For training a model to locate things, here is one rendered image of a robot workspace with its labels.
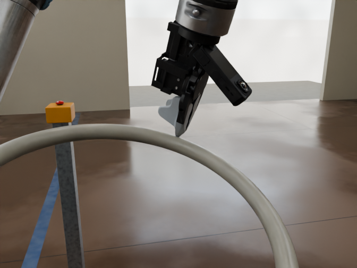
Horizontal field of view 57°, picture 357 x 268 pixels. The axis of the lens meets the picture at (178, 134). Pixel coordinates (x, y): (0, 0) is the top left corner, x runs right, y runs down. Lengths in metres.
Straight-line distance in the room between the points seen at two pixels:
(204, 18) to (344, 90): 8.11
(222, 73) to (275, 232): 0.26
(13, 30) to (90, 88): 5.67
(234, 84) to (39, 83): 6.28
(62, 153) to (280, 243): 1.43
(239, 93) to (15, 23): 0.67
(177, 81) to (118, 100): 6.12
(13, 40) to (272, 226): 0.79
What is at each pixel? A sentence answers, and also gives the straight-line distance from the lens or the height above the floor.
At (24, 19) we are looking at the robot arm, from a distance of 1.02.
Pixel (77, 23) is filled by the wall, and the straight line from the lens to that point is 6.58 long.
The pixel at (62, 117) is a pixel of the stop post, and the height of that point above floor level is 1.03.
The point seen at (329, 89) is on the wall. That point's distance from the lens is 8.32.
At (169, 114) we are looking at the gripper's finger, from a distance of 0.61.
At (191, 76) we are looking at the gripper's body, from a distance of 0.56.
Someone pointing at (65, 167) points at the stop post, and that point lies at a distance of 1.81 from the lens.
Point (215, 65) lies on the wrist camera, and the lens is 0.54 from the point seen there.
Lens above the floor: 1.41
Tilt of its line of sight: 17 degrees down
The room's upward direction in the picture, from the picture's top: straight up
